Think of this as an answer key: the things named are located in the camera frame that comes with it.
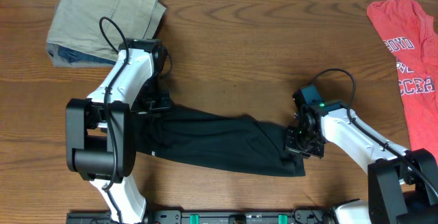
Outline black polo shirt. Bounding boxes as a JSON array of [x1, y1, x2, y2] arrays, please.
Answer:
[[133, 105, 305, 177]]

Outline folded blue grey garment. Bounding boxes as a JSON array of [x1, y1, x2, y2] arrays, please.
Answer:
[[46, 43, 116, 68]]

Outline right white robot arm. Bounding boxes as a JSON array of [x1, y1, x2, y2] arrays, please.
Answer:
[[285, 102, 437, 223]]

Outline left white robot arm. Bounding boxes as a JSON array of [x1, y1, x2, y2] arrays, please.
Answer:
[[66, 39, 170, 223]]

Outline folded khaki pants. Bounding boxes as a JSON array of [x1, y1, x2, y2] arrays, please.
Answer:
[[47, 0, 166, 62]]

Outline red printed t-shirt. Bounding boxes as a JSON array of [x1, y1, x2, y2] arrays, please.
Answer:
[[367, 0, 437, 157]]

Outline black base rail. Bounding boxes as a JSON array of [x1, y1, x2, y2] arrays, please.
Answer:
[[66, 205, 343, 224]]

